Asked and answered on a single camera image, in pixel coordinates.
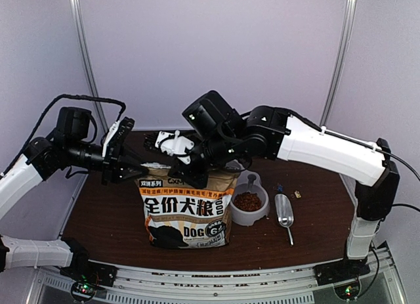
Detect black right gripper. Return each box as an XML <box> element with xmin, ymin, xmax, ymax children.
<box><xmin>168</xmin><ymin>131</ymin><xmax>240</xmax><ymax>188</ymax></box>

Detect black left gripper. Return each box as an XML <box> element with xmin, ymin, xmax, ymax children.
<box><xmin>66</xmin><ymin>138</ymin><xmax>149</xmax><ymax>185</ymax></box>

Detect dog food bag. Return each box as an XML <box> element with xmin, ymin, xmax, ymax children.
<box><xmin>136</xmin><ymin>163</ymin><xmax>239</xmax><ymax>250</ymax></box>

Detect metal scoop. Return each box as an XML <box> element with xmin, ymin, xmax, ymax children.
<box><xmin>274</xmin><ymin>194</ymin><xmax>294</xmax><ymax>246</ymax></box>

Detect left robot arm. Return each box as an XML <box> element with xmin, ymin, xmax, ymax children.
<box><xmin>1</xmin><ymin>107</ymin><xmax>148</xmax><ymax>280</ymax></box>

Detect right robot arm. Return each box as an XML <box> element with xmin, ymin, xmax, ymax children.
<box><xmin>157</xmin><ymin>91</ymin><xmax>400</xmax><ymax>279</ymax></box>

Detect grey double pet bowl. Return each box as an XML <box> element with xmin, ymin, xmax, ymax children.
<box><xmin>230</xmin><ymin>170</ymin><xmax>270</xmax><ymax>227</ymax></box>

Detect brown dog kibble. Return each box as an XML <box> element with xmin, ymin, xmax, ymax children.
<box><xmin>234</xmin><ymin>192</ymin><xmax>262</xmax><ymax>212</ymax></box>

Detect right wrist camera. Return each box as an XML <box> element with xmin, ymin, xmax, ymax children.
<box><xmin>144</xmin><ymin>130</ymin><xmax>195</xmax><ymax>165</ymax></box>

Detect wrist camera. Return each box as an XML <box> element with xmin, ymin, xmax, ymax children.
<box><xmin>102</xmin><ymin>117</ymin><xmax>135</xmax><ymax>158</ymax></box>
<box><xmin>144</xmin><ymin>130</ymin><xmax>195</xmax><ymax>165</ymax></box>

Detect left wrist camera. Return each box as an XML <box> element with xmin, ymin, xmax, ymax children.
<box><xmin>102</xmin><ymin>117</ymin><xmax>135</xmax><ymax>158</ymax></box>

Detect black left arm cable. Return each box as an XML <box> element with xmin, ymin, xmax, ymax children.
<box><xmin>0</xmin><ymin>93</ymin><xmax>127</xmax><ymax>180</ymax></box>

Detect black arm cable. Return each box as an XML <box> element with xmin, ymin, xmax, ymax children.
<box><xmin>377</xmin><ymin>146</ymin><xmax>420</xmax><ymax>213</ymax></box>
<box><xmin>0</xmin><ymin>93</ymin><xmax>127</xmax><ymax>180</ymax></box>

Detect front aluminium rail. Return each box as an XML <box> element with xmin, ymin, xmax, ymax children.
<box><xmin>32</xmin><ymin>251</ymin><xmax>404</xmax><ymax>304</ymax></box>

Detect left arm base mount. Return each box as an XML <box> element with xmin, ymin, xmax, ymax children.
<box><xmin>59</xmin><ymin>262</ymin><xmax>117</xmax><ymax>303</ymax></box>

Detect left aluminium frame post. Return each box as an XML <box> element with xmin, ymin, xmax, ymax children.
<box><xmin>68</xmin><ymin>0</ymin><xmax>109</xmax><ymax>131</ymax></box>

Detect aluminium frame post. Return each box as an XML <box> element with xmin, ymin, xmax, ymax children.
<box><xmin>68</xmin><ymin>0</ymin><xmax>109</xmax><ymax>131</ymax></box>
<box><xmin>320</xmin><ymin>0</ymin><xmax>357</xmax><ymax>125</ymax></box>

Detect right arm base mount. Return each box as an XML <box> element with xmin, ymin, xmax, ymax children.
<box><xmin>314</xmin><ymin>259</ymin><xmax>370</xmax><ymax>301</ymax></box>

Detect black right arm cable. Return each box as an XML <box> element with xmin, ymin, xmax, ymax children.
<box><xmin>377</xmin><ymin>146</ymin><xmax>420</xmax><ymax>213</ymax></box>

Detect right aluminium frame post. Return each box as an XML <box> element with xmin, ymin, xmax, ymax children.
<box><xmin>320</xmin><ymin>0</ymin><xmax>357</xmax><ymax>125</ymax></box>

